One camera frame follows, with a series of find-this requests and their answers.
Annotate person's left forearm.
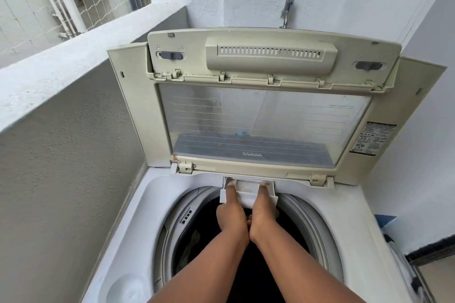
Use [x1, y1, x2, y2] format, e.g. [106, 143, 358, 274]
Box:
[147, 232, 250, 303]

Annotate white detergent drawer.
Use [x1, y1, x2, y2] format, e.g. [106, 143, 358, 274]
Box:
[219, 176, 279, 207]

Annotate black and white warning label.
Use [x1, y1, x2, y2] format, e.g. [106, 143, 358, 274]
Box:
[349, 121, 398, 154]

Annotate blue bag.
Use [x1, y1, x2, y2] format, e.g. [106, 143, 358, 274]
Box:
[376, 214, 398, 233]

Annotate dark clothes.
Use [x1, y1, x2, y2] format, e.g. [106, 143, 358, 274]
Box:
[170, 193, 310, 303]

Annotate beige washing machine lid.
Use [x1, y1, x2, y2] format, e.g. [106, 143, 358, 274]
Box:
[106, 27, 447, 190]

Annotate white top-load washing machine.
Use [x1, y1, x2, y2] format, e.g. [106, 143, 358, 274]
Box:
[81, 162, 422, 303]

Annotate metal wall tap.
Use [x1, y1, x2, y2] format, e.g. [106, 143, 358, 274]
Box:
[279, 0, 295, 29]

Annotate person's right forearm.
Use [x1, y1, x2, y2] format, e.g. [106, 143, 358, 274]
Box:
[251, 232, 367, 303]

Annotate grey washing machine drum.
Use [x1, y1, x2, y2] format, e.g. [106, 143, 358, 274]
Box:
[152, 186, 332, 303]

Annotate person's right hand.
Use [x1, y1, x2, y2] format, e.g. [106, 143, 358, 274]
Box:
[248, 184, 282, 245]

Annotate person's left hand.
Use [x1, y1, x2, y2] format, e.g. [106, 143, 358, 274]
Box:
[216, 186, 250, 247]

